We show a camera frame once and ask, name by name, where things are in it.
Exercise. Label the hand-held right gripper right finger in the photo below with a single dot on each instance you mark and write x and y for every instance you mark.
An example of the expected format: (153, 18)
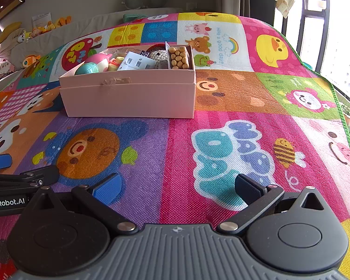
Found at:
(246, 188)

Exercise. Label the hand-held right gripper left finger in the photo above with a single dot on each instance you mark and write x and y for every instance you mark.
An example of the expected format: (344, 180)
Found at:
(106, 187)

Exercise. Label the pink cardboard box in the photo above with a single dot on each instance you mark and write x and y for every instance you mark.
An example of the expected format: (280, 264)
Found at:
(128, 99)

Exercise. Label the teal and pink ball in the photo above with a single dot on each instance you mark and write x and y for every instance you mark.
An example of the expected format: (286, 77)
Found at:
(87, 68)

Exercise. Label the pink white toy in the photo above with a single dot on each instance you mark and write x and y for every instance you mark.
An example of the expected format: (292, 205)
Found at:
(100, 59)

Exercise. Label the white carton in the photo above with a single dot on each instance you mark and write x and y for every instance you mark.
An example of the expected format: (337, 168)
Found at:
(137, 61)

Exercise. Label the crochet doll with red hat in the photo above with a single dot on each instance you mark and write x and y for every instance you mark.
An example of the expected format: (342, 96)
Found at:
(160, 57)

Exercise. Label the clear box of wooden beads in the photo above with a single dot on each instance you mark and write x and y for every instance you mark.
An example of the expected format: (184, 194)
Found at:
(179, 57)

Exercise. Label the colourful cartoon play mat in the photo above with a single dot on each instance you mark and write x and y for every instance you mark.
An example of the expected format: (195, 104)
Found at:
(175, 157)

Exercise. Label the small orange plush toy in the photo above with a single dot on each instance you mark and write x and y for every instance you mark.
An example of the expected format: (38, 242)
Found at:
(30, 60)

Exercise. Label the beige plush pillow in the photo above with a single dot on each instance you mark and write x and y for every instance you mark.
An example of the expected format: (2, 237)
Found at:
(5, 49)

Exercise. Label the orange yellow plush toy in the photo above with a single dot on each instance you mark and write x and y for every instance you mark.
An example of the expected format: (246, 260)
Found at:
(51, 24)

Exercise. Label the white paper card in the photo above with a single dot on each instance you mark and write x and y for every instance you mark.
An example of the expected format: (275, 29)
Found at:
(41, 19)

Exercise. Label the teal cloth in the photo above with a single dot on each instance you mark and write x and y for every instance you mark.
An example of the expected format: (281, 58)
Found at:
(132, 16)

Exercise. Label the black window frame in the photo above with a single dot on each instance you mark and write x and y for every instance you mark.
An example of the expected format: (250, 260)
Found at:
(315, 11)

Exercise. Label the white wall socket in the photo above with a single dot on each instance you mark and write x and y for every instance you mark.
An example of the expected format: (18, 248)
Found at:
(192, 5)

